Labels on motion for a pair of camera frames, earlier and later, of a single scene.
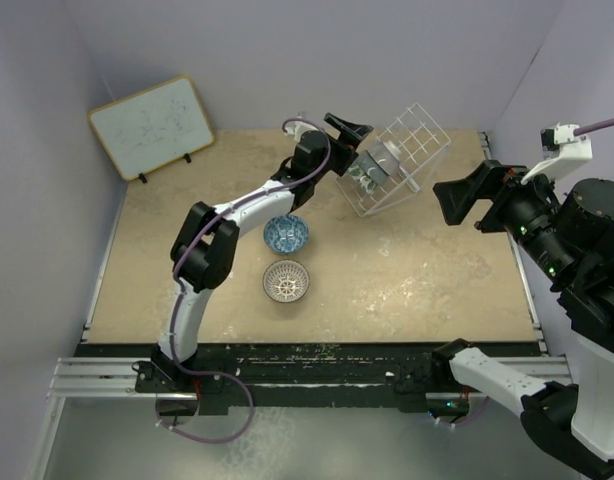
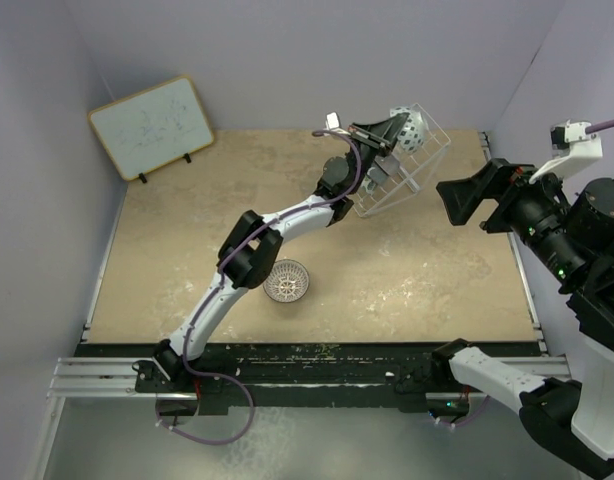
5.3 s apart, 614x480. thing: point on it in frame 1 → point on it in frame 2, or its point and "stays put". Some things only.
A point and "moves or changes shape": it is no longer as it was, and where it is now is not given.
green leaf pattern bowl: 366,182 stays put
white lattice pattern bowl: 286,281 stays put
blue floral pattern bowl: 286,234 moves or changes shape
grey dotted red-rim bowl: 371,168 stays put
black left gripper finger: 351,131 → 386,132
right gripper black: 456,195 stays put
